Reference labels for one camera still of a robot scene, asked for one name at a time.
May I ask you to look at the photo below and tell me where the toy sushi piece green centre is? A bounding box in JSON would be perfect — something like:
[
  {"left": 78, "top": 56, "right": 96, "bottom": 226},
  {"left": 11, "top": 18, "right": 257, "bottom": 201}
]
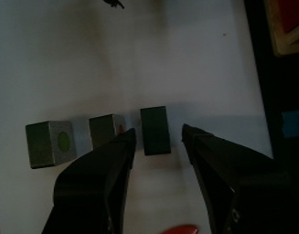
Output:
[{"left": 24, "top": 120, "right": 79, "bottom": 170}]

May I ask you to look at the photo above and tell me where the red plate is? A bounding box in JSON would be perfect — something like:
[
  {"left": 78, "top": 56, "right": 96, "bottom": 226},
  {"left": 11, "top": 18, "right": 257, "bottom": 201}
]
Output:
[{"left": 160, "top": 224, "right": 201, "bottom": 234}]

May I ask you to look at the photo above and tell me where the white cutting board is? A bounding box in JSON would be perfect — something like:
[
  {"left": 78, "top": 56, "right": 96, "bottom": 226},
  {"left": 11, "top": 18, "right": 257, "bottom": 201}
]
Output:
[{"left": 0, "top": 0, "right": 277, "bottom": 234}]

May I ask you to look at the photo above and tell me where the toy sushi piece dark wrap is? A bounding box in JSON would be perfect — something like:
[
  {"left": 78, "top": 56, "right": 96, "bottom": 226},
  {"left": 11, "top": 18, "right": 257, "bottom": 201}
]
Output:
[{"left": 139, "top": 105, "right": 173, "bottom": 156}]

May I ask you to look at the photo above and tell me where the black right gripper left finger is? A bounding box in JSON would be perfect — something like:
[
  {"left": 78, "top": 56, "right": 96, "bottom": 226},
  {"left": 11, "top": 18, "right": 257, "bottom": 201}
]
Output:
[{"left": 40, "top": 127, "right": 138, "bottom": 234}]

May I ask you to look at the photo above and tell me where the toy sushi piece orange centre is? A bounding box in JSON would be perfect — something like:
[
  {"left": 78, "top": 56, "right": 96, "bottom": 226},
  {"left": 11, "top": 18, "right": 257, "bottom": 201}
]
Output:
[{"left": 88, "top": 113, "right": 127, "bottom": 151}]

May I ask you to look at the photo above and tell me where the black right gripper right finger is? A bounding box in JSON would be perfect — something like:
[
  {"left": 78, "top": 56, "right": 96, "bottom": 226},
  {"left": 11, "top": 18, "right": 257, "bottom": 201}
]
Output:
[{"left": 181, "top": 122, "right": 299, "bottom": 234}]

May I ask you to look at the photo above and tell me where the red wooden box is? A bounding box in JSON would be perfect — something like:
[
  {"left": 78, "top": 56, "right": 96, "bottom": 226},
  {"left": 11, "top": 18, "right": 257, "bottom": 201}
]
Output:
[{"left": 263, "top": 0, "right": 299, "bottom": 58}]

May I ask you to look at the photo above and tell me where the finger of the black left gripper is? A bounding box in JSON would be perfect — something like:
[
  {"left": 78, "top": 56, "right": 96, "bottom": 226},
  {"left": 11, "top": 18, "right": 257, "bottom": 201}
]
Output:
[{"left": 102, "top": 0, "right": 126, "bottom": 10}]

